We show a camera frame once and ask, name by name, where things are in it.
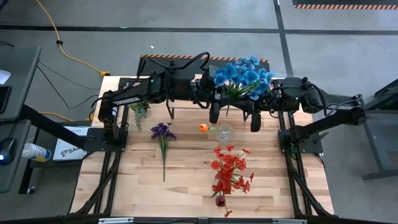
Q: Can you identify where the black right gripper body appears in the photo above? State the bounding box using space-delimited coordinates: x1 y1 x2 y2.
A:
251 79 282 133

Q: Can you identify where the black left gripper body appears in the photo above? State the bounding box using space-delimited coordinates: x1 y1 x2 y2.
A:
198 67 225 125

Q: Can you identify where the blue artificial flower bunch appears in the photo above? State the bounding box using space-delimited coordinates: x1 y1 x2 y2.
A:
213 54 275 118

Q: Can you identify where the orange artificial tulip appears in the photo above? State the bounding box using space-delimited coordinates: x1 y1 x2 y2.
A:
198 123 224 134

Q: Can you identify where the purple artificial flower bunch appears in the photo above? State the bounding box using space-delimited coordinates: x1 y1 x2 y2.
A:
150 121 177 183

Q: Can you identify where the tall patterned glass vase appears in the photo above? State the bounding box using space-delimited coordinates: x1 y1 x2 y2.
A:
216 123 233 143

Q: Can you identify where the black striped-edge floor mat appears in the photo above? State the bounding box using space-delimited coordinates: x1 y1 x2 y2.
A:
292 0 398 10
136 54 271 78

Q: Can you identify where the green artificial succulent plant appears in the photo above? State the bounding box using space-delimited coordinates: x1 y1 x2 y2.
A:
129 101 151 131

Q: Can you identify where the dark metal stand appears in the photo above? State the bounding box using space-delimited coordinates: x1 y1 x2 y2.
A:
343 79 398 182

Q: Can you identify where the white printed cardboard box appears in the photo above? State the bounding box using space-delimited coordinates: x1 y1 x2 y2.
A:
52 126 90 162

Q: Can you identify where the black diagonal support beam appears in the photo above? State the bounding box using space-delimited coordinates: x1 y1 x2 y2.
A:
18 104 97 151

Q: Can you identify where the white spray bottle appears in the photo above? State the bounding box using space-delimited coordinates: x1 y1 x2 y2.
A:
21 142 52 162

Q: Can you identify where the black desk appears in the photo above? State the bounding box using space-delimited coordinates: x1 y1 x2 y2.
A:
0 46 43 122

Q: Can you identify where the black desk leg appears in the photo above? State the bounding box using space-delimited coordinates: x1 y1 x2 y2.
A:
18 127 41 195

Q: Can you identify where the white paper sheet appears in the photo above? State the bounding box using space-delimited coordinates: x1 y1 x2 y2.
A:
0 70 12 85

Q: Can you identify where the black phone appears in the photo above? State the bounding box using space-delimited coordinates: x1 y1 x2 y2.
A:
0 85 12 114

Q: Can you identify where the black computer mouse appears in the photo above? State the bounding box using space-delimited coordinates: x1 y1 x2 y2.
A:
0 138 16 166

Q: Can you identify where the wooden shelf with black frame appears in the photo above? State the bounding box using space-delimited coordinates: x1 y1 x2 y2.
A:
165 73 253 122

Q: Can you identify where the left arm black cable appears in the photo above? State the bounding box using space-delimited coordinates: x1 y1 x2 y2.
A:
136 51 211 82

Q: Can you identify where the black aluminium table frame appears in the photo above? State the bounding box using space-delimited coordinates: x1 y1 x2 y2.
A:
63 70 338 224

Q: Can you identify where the yellow extension cable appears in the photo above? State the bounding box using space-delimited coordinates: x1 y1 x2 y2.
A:
35 0 111 123

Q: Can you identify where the silver aluminium bracket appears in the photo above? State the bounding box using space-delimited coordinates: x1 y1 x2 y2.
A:
272 218 307 224
98 217 134 224

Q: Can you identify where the thin black floor cable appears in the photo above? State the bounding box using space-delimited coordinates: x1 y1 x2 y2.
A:
36 61 101 110

